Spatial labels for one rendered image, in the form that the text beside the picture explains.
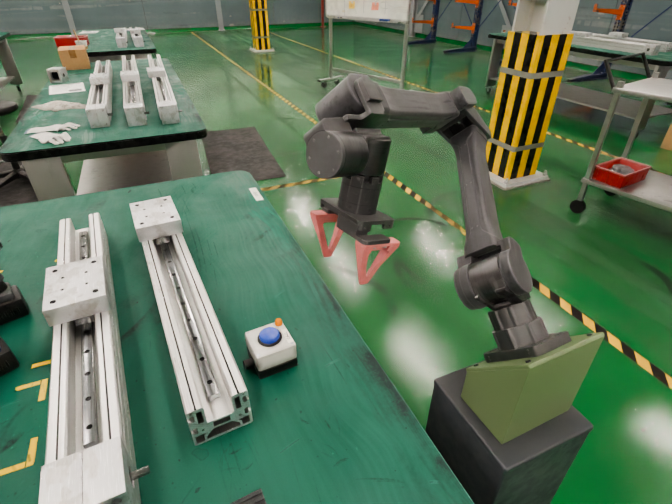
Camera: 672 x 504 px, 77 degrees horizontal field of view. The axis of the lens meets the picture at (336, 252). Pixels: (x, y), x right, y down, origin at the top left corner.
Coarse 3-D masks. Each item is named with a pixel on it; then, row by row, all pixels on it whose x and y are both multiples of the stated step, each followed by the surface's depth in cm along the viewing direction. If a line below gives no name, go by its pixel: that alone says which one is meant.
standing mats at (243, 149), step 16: (32, 96) 595; (240, 128) 469; (208, 144) 425; (224, 144) 425; (240, 144) 425; (256, 144) 425; (0, 160) 386; (208, 160) 389; (224, 160) 388; (240, 160) 388; (256, 160) 388; (272, 160) 387; (256, 176) 356; (272, 176) 357; (0, 192) 330; (16, 192) 330; (32, 192) 330
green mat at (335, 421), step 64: (128, 192) 152; (192, 192) 152; (0, 256) 117; (128, 256) 117; (192, 256) 117; (256, 256) 117; (128, 320) 95; (256, 320) 95; (320, 320) 95; (0, 384) 80; (128, 384) 80; (256, 384) 80; (320, 384) 80; (384, 384) 80; (0, 448) 69; (192, 448) 69; (256, 448) 69; (320, 448) 69; (384, 448) 69
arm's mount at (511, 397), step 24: (576, 336) 69; (600, 336) 65; (528, 360) 61; (552, 360) 62; (576, 360) 65; (480, 384) 71; (504, 384) 66; (528, 384) 62; (552, 384) 66; (576, 384) 71; (480, 408) 73; (504, 408) 67; (528, 408) 67; (552, 408) 71; (504, 432) 68
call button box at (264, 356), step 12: (252, 336) 83; (288, 336) 82; (252, 348) 80; (264, 348) 80; (276, 348) 80; (288, 348) 80; (252, 360) 83; (264, 360) 79; (276, 360) 80; (288, 360) 82; (264, 372) 80; (276, 372) 82
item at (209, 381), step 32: (160, 256) 109; (160, 288) 91; (192, 288) 91; (192, 320) 87; (192, 352) 81; (224, 352) 76; (192, 384) 70; (224, 384) 74; (192, 416) 66; (224, 416) 69
